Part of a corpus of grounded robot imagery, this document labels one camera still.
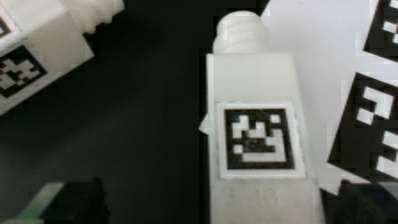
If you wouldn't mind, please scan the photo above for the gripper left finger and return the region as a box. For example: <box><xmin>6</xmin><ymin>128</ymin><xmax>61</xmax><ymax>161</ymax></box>
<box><xmin>17</xmin><ymin>178</ymin><xmax>111</xmax><ymax>224</ymax></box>

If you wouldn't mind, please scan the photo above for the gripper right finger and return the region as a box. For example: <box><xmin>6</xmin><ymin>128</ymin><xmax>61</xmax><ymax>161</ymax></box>
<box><xmin>335</xmin><ymin>181</ymin><xmax>398</xmax><ymax>224</ymax></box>

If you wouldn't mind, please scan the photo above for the white table leg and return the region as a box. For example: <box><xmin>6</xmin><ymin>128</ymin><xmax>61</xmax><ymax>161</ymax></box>
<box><xmin>200</xmin><ymin>11</ymin><xmax>326</xmax><ymax>224</ymax></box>
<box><xmin>0</xmin><ymin>0</ymin><xmax>125</xmax><ymax>116</ymax></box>

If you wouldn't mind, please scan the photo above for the printed marker sheet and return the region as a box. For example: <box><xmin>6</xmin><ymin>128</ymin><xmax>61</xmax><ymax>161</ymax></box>
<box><xmin>264</xmin><ymin>0</ymin><xmax>398</xmax><ymax>192</ymax></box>

